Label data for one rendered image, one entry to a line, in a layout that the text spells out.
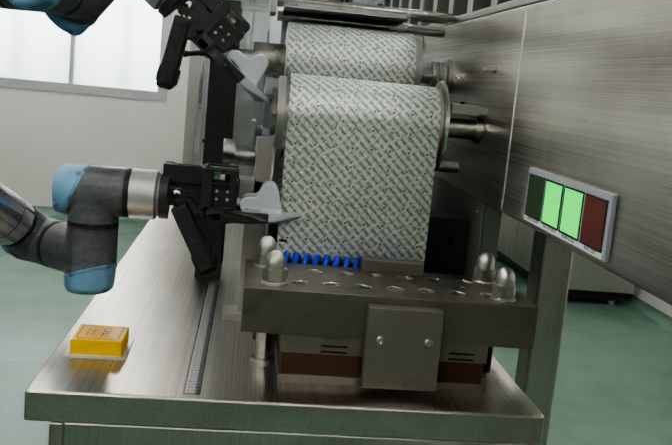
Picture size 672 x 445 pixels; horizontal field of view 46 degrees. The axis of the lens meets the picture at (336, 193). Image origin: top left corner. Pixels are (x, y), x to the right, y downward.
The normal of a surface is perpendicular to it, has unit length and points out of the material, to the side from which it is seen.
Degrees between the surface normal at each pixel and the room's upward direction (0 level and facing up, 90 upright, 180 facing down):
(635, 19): 90
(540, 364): 90
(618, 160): 90
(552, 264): 90
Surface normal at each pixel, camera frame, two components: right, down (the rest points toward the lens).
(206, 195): 0.10, 0.15
